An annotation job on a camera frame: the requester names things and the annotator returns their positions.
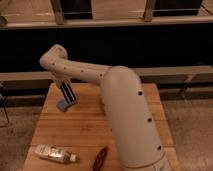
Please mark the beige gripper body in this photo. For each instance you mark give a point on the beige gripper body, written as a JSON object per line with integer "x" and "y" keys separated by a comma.
{"x": 60, "y": 79}

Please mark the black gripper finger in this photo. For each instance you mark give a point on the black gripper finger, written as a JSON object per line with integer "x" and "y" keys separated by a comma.
{"x": 73, "y": 97}
{"x": 62, "y": 87}

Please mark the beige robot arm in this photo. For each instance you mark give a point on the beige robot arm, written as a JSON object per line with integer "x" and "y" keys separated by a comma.
{"x": 133, "y": 127}

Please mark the clear plastic bottle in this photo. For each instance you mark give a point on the clear plastic bottle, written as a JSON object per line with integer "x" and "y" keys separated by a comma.
{"x": 55, "y": 154}

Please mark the wooden shelf rail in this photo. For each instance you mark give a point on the wooden shelf rail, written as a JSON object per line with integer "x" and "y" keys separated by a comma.
{"x": 33, "y": 14}

